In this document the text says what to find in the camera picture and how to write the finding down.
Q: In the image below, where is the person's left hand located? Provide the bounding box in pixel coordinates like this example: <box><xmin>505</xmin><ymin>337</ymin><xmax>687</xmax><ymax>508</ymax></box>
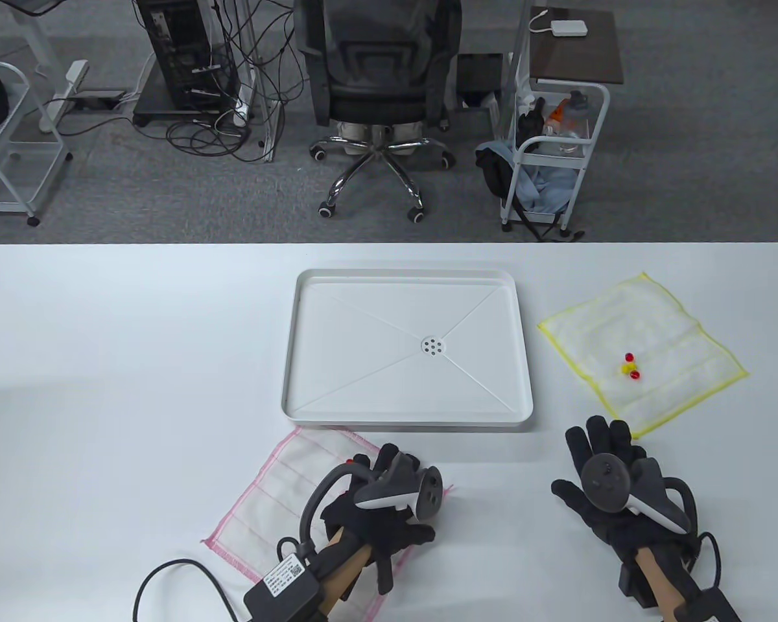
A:
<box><xmin>321</xmin><ymin>446</ymin><xmax>436</xmax><ymax>595</ymax></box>

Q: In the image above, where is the person's right hand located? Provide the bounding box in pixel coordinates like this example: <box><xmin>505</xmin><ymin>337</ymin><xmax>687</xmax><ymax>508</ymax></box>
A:
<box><xmin>551</xmin><ymin>415</ymin><xmax>698</xmax><ymax>572</ymax></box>

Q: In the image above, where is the person's right forearm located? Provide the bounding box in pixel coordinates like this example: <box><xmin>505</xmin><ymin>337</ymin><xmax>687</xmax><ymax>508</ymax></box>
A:
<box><xmin>642</xmin><ymin>546</ymin><xmax>696</xmax><ymax>622</ymax></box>

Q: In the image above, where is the person's left forearm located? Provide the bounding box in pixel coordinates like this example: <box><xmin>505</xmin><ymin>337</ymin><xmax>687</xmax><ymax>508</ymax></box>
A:
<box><xmin>316</xmin><ymin>528</ymin><xmax>373</xmax><ymax>616</ymax></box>

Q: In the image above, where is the grey white controller on right glove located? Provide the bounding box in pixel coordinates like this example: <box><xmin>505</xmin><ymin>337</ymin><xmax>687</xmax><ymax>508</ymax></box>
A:
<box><xmin>582</xmin><ymin>453</ymin><xmax>698</xmax><ymax>536</ymax></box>

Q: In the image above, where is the grey white controller on glove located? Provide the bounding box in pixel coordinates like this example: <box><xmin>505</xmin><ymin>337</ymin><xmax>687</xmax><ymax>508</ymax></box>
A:
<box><xmin>298</xmin><ymin>452</ymin><xmax>445</xmax><ymax>564</ymax></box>
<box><xmin>582</xmin><ymin>453</ymin><xmax>698</xmax><ymax>536</ymax></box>

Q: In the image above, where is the grey white controller on left glove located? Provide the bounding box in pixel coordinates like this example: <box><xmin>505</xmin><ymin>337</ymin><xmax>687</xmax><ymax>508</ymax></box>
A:
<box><xmin>298</xmin><ymin>452</ymin><xmax>445</xmax><ymax>564</ymax></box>

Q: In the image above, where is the yellow-edged white cloth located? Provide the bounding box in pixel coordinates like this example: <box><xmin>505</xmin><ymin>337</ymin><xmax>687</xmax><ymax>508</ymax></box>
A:
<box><xmin>537</xmin><ymin>272</ymin><xmax>749</xmax><ymax>440</ymax></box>

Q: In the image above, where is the pink-edged white cloth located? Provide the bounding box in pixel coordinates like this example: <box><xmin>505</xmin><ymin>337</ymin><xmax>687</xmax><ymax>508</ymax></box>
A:
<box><xmin>200</xmin><ymin>426</ymin><xmax>454</xmax><ymax>620</ymax></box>

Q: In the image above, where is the white rectangular drain tray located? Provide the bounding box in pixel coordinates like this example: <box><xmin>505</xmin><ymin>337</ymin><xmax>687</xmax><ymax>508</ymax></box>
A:
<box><xmin>281</xmin><ymin>268</ymin><xmax>535</xmax><ymax>433</ymax></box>

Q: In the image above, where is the light blue cloth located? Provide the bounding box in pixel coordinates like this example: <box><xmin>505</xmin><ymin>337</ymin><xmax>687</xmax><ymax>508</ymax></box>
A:
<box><xmin>515</xmin><ymin>163</ymin><xmax>574</xmax><ymax>216</ymax></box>

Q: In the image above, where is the white rolling cart with supplies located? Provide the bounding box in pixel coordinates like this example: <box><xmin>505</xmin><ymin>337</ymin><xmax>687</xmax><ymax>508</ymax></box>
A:
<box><xmin>499</xmin><ymin>80</ymin><xmax>611</xmax><ymax>235</ymax></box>

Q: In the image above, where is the grey bottle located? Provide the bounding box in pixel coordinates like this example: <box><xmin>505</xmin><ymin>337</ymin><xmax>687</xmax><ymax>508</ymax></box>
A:
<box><xmin>567</xmin><ymin>91</ymin><xmax>592</xmax><ymax>133</ymax></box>

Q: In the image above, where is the white shoe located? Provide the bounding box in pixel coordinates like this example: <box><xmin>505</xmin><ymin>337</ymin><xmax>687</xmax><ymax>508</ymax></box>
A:
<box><xmin>336</xmin><ymin>121</ymin><xmax>382</xmax><ymax>155</ymax></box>
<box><xmin>388</xmin><ymin>122</ymin><xmax>430</xmax><ymax>155</ymax></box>

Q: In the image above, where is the brown side table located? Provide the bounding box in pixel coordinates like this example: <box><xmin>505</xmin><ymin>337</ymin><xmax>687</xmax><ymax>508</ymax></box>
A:
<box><xmin>529</xmin><ymin>6</ymin><xmax>625</xmax><ymax>86</ymax></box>

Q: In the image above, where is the black mesh office chair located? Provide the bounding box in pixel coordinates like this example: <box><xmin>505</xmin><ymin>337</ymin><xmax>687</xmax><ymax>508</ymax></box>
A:
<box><xmin>296</xmin><ymin>0</ymin><xmax>463</xmax><ymax>225</ymax></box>

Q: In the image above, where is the black computer tower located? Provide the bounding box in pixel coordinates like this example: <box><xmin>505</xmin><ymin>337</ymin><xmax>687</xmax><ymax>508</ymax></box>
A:
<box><xmin>134</xmin><ymin>0</ymin><xmax>242</xmax><ymax>126</ymax></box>

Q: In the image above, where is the black floor socket box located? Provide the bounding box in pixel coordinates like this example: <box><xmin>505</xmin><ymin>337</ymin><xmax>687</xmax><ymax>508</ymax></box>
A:
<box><xmin>70</xmin><ymin>90</ymin><xmax>129</xmax><ymax>111</ymax></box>

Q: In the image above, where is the white desk leg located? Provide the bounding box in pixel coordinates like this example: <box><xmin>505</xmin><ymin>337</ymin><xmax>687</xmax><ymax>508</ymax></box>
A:
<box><xmin>12</xmin><ymin>0</ymin><xmax>90</xmax><ymax>133</ymax></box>

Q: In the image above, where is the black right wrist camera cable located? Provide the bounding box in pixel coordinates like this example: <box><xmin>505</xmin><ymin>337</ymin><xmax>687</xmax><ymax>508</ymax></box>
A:
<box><xmin>692</xmin><ymin>531</ymin><xmax>722</xmax><ymax>592</ymax></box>

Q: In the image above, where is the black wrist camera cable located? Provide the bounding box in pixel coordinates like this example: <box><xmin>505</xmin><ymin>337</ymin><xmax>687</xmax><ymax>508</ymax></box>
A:
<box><xmin>133</xmin><ymin>559</ymin><xmax>279</xmax><ymax>622</ymax></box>
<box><xmin>692</xmin><ymin>531</ymin><xmax>722</xmax><ymax>592</ymax></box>

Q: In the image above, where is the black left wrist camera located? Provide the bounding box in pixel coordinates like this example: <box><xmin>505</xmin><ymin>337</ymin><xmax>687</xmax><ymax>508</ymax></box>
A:
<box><xmin>242</xmin><ymin>551</ymin><xmax>328</xmax><ymax>617</ymax></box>

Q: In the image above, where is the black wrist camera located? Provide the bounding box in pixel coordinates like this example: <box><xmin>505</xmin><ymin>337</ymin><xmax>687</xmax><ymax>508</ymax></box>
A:
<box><xmin>686</xmin><ymin>582</ymin><xmax>741</xmax><ymax>622</ymax></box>
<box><xmin>242</xmin><ymin>551</ymin><xmax>328</xmax><ymax>617</ymax></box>

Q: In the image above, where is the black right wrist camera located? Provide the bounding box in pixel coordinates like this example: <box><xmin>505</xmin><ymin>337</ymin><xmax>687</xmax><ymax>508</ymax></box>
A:
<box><xmin>686</xmin><ymin>582</ymin><xmax>741</xmax><ymax>622</ymax></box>

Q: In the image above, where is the black left wrist camera cable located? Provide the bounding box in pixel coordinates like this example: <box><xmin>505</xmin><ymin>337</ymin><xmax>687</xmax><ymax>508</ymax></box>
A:
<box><xmin>133</xmin><ymin>559</ymin><xmax>279</xmax><ymax>622</ymax></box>

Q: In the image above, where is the black strap bag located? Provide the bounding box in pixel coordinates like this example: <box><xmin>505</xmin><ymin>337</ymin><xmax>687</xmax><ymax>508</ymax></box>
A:
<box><xmin>475</xmin><ymin>144</ymin><xmax>517</xmax><ymax>203</ymax></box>

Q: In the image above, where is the tangle of black cables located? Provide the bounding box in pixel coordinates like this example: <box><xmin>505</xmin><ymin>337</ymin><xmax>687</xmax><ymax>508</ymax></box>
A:
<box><xmin>166</xmin><ymin>0</ymin><xmax>299</xmax><ymax>164</ymax></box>

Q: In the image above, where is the white desk frame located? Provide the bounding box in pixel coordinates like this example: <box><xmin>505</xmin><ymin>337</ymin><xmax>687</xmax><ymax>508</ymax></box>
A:
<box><xmin>242</xmin><ymin>0</ymin><xmax>282</xmax><ymax>164</ymax></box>

